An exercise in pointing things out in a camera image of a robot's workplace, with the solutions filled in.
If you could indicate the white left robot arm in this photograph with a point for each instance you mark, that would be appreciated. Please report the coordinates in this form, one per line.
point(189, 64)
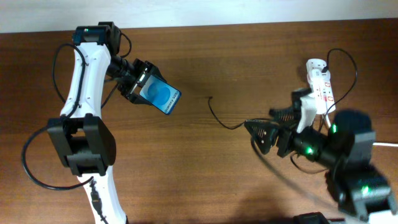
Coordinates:
point(81, 139)

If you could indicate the white charger adapter plug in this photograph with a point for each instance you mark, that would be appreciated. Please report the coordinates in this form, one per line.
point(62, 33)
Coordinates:
point(315, 68)

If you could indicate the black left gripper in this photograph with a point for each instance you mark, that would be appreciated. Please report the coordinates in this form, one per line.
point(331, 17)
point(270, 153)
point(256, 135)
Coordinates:
point(127, 91)

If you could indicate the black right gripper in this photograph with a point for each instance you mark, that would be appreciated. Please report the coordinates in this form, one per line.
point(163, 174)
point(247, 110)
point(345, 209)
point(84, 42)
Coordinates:
point(269, 127)

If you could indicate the white power strip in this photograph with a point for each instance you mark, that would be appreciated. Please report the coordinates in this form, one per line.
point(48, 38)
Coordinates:
point(323, 94)

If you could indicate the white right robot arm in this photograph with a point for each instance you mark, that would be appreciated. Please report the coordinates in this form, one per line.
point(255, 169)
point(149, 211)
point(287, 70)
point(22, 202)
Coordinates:
point(358, 188)

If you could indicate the blue Galaxy smartphone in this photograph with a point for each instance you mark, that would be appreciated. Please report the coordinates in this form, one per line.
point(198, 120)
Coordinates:
point(160, 94)

